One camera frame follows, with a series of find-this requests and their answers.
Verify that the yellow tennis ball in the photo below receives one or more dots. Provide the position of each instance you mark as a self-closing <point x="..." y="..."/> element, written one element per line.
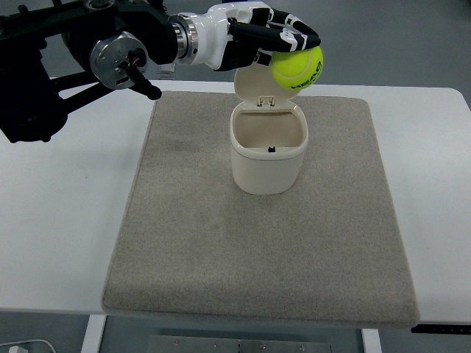
<point x="298" y="69"/>

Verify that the white table leg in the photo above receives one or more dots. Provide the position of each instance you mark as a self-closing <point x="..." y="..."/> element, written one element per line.
<point x="371" y="341"/>
<point x="93" y="334"/>

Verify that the white table leg right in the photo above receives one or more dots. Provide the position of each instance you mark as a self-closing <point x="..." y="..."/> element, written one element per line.
<point x="371" y="341"/>

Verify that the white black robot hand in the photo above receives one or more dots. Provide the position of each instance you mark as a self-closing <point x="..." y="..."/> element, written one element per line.
<point x="238" y="34"/>

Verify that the beige felt mat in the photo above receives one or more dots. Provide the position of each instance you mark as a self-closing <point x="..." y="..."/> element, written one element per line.
<point x="326" y="251"/>

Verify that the beige lidded bin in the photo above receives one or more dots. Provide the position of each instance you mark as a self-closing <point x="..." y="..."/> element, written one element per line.
<point x="268" y="133"/>

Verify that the white grey device on floor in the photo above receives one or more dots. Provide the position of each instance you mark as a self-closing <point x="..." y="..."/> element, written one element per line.
<point x="20" y="346"/>

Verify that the black table control panel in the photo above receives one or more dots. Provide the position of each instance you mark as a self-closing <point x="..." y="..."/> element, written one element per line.
<point x="442" y="329"/>

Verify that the clear floor plate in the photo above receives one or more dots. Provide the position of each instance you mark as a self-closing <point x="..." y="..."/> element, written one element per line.
<point x="165" y="71"/>

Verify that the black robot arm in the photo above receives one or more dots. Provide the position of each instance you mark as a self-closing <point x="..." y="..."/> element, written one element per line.
<point x="117" y="37"/>

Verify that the white table leg left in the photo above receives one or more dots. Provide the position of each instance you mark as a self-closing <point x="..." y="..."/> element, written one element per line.
<point x="93" y="334"/>

